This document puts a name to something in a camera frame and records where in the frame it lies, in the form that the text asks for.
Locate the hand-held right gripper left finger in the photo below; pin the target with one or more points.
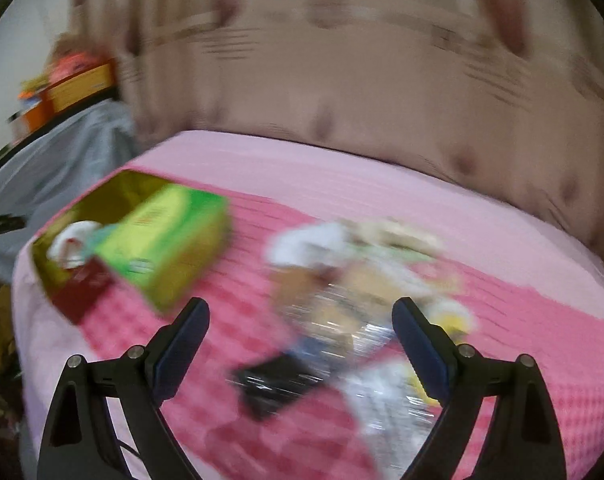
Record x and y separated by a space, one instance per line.
182 340

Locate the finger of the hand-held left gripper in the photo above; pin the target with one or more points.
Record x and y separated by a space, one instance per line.
2 225

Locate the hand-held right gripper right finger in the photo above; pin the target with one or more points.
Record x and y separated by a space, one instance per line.
422 345

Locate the white printed packet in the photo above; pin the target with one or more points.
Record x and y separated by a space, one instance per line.
387 410

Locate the clear packet of beige snacks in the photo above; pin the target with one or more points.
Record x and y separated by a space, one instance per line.
342 305

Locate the black packet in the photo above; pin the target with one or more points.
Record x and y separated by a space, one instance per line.
277 385

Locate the green tissue pack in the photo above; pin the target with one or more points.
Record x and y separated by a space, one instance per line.
167 235

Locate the gold tin box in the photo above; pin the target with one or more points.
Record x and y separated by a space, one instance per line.
117 190

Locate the yellow packet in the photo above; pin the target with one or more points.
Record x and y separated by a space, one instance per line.
454 320

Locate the grey plastic cover sheet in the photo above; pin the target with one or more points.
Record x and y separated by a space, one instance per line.
57 160

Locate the orange box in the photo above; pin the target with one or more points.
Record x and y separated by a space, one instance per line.
37 110

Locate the red cardboard box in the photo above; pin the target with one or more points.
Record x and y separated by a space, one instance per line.
82 87

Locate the red plastic bag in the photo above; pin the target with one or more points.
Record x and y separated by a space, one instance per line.
72 65

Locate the pink checked blanket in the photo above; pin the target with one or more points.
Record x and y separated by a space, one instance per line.
332 180

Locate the beige patterned curtain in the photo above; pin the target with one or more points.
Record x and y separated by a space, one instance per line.
332 85

